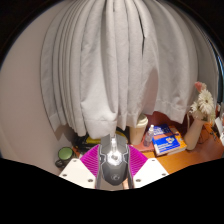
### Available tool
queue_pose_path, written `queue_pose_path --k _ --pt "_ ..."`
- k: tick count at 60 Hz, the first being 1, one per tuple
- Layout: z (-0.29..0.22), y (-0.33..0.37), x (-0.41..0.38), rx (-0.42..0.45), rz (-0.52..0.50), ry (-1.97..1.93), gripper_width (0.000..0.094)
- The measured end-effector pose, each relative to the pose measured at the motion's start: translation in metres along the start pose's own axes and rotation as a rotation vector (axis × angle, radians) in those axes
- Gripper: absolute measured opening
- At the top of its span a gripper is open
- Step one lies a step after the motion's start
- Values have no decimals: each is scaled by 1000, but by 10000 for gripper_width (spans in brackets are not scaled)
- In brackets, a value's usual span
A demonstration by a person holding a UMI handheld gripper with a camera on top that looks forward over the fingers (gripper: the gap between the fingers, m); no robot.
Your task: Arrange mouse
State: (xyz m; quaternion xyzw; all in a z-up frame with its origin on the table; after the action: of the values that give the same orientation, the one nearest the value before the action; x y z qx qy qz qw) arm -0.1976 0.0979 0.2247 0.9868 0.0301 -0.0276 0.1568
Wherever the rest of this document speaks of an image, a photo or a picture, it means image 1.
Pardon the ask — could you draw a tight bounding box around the black grey gaming mouse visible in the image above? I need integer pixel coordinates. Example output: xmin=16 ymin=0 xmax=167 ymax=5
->
xmin=97 ymin=133 xmax=131 ymax=184

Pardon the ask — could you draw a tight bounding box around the blue paperback book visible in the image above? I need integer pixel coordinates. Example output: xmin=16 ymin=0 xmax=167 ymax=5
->
xmin=152 ymin=123 xmax=188 ymax=157

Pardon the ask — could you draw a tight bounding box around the white curtain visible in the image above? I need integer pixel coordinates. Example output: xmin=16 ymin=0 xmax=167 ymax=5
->
xmin=39 ymin=0 xmax=221 ymax=140

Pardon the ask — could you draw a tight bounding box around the cream ceramic jug vase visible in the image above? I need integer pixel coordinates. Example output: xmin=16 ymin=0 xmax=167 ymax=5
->
xmin=183 ymin=113 xmax=208 ymax=151

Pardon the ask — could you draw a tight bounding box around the clear spray bottle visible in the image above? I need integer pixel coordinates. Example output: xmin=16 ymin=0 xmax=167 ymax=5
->
xmin=143 ymin=124 xmax=156 ymax=148

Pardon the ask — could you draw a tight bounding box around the white flat device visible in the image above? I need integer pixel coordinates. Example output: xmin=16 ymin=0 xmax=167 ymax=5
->
xmin=215 ymin=114 xmax=224 ymax=137

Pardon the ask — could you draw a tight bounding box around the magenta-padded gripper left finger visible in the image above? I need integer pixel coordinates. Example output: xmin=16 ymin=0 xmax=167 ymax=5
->
xmin=59 ymin=144 xmax=101 ymax=190

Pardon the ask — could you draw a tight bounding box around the cream tumbler cup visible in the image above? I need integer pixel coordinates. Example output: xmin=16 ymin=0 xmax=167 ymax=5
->
xmin=129 ymin=114 xmax=149 ymax=146

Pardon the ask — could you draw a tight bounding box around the dark red book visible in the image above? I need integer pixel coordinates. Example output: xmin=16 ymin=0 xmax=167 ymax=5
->
xmin=134 ymin=141 xmax=156 ymax=154

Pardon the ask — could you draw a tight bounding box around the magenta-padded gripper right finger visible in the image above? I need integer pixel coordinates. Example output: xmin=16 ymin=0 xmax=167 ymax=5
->
xmin=127 ymin=145 xmax=169 ymax=190

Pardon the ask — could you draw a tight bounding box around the dark mug green inside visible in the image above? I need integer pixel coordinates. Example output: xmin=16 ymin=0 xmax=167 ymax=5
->
xmin=54 ymin=146 xmax=77 ymax=169

